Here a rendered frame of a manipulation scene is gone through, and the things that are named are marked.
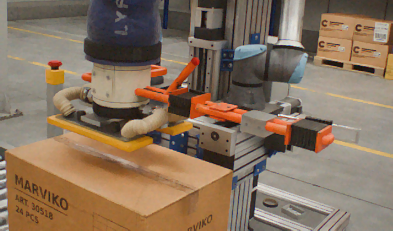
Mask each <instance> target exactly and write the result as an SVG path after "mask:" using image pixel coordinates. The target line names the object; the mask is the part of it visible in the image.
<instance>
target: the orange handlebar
mask: <svg viewBox="0 0 393 231"><path fill-rule="evenodd" d="M166 73H167V68H166V67H162V66H157V65H152V66H151V77H156V76H161V75H165V74H166ZM81 78H82V80H84V81H87V82H91V72H85V73H83V74H82V75H81ZM146 88H147V89H151V90H155V91H157V92H162V93H165V91H166V90H162V89H159V88H155V87H151V86H147V87H146ZM134 93H135V94H136V95H137V96H142V97H145V98H149V99H151V100H155V101H159V102H162V103H166V104H168V95H164V94H161V93H156V92H151V91H150V90H145V89H142V88H137V89H136V90H135V91H134ZM195 110H196V112H200V113H203V114H207V115H210V116H209V118H211V119H217V120H221V121H227V120H231V121H234V122H238V123H241V116H242V114H245V113H247V112H248V111H244V110H241V109H237V106H234V105H231V104H227V103H219V104H217V103H213V102H210V101H206V102H205V103H204V105H203V104H197V105H196V107H195ZM288 123H290V122H289V121H286V120H281V119H277V118H275V119H274V121H273V123H272V122H267V124H266V125H265V129H266V131H271V132H273V133H278V134H280V135H286V128H287V124H288ZM334 140H335V137H334V136H333V134H331V133H329V134H328V135H327V136H324V137H323V138H322V141H321V145H329V144H332V143H333V142H334Z"/></svg>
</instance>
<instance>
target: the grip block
mask: <svg viewBox="0 0 393 231"><path fill-rule="evenodd" d="M188 91H189V92H188ZM206 101H211V93H206V92H202V91H199V90H194V89H191V88H190V89H189V88H188V87H185V88H180V89H177V90H173V91H170V92H168V110H167V113H171V114H175V115H177V116H181V117H185V118H189V117H190V118H191V119H196V118H199V117H202V116H205V115H207V114H203V113H200V112H196V110H195V107H196V105H197V104H203V105H204V103H205V102H206Z"/></svg>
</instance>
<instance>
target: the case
mask: <svg viewBox="0 0 393 231"><path fill-rule="evenodd" d="M5 157H6V185H7V212H8V231H227V230H228V218H229V211H230V198H231V192H232V179H233V170H230V169H228V168H224V167H222V166H218V165H214V164H211V163H208V162H205V161H203V160H200V159H196V158H194V157H191V156H188V155H185V154H182V153H180V152H176V151H173V150H171V149H167V148H165V147H161V146H158V145H156V144H151V145H149V146H146V147H143V148H140V149H138V150H135V151H133V152H125V151H122V150H120V149H117V148H114V147H112V146H109V145H107V144H104V143H101V142H98V141H95V140H93V139H90V138H87V137H84V136H82V135H79V134H77V133H74V132H70V133H67V134H64V135H60V136H56V137H54V138H50V139H46V140H42V141H38V142H35V143H31V144H27V145H24V146H20V147H16V148H14V149H11V150H8V151H5Z"/></svg>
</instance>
